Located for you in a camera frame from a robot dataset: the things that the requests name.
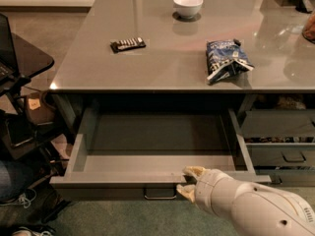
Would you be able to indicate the person leg in jeans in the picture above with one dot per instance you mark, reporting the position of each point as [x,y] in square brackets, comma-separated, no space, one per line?
[15,177]

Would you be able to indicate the black laptop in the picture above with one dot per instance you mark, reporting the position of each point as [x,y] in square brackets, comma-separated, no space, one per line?
[8,61]

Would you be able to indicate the brown bag with tag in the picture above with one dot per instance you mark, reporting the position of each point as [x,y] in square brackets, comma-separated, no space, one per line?
[40,108]

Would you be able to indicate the grey drawer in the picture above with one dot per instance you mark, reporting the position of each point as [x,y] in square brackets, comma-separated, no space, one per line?
[282,154]
[138,156]
[290,178]
[279,123]

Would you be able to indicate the brown object table right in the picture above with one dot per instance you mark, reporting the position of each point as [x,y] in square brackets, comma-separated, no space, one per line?
[309,29]

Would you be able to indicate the black snack bar package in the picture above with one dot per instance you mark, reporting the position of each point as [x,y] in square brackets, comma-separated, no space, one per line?
[127,44]

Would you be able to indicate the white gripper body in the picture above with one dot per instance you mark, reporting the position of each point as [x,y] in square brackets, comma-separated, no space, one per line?
[207,185]

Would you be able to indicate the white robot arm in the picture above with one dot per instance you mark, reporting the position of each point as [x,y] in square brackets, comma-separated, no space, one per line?
[253,209]

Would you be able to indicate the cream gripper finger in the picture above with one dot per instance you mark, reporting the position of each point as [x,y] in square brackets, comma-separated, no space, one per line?
[193,174]
[187,191]

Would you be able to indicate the white sneaker lower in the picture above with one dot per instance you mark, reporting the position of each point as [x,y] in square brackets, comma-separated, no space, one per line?
[24,231]

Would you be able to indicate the white ceramic bowl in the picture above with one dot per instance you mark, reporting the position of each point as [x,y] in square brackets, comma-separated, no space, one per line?
[187,8]

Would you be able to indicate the blue chip bag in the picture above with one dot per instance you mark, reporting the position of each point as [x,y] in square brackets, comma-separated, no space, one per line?
[225,59]

